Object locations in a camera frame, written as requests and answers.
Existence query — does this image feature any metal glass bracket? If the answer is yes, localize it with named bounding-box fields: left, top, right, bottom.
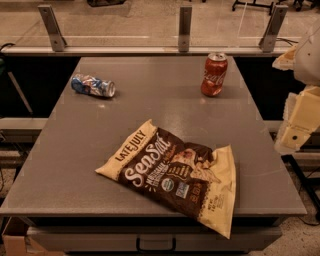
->
left=178, top=6, right=192, bottom=52
left=259, top=5, right=288, bottom=53
left=38, top=4, right=66, bottom=52

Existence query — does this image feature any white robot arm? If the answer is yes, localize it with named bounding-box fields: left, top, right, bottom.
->
left=272, top=20, right=320, bottom=155

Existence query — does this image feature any black stand leg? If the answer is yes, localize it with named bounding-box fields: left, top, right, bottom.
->
left=282, top=155, right=320, bottom=221

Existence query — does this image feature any middle metal glass bracket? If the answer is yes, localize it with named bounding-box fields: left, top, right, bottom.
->
left=178, top=6, right=192, bottom=52

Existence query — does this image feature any crushed blue soda can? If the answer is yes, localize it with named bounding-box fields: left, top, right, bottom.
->
left=71, top=74, right=116, bottom=98

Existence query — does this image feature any red Coca-Cola can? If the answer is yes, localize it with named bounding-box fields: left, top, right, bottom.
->
left=201, top=53, right=228, bottom=97

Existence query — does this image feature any glass barrier panel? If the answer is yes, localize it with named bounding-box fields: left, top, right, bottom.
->
left=0, top=0, right=320, bottom=49

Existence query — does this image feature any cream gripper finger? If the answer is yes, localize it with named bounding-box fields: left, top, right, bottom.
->
left=272, top=45, right=297, bottom=71
left=275, top=85, right=320, bottom=155

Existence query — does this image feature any left metal glass bracket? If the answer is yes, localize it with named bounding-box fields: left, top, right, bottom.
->
left=38, top=4, right=66, bottom=52

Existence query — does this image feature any right metal glass bracket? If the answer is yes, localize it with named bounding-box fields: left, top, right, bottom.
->
left=259, top=5, right=288, bottom=53

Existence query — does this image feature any grey drawer with handle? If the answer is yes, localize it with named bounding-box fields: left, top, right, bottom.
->
left=27, top=226, right=282, bottom=253

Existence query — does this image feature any brown Late July chip bag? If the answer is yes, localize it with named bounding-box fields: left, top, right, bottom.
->
left=96, top=120, right=236, bottom=238

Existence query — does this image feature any cardboard box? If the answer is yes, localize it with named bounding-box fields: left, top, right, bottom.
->
left=2, top=217, right=65, bottom=256

